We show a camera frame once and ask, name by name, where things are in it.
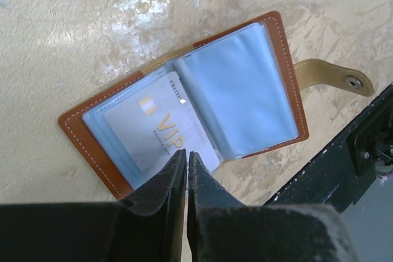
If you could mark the brown leather card holder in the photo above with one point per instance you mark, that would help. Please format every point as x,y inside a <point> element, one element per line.
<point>243,86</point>

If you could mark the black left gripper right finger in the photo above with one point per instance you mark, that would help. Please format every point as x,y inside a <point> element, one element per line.
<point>221,228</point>

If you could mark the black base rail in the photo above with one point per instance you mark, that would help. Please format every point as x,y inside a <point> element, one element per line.
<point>344,169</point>

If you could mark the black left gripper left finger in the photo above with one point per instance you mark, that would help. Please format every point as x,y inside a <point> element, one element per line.
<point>147,225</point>

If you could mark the silver VIP card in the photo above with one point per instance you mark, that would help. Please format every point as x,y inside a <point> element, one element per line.
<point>155,122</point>

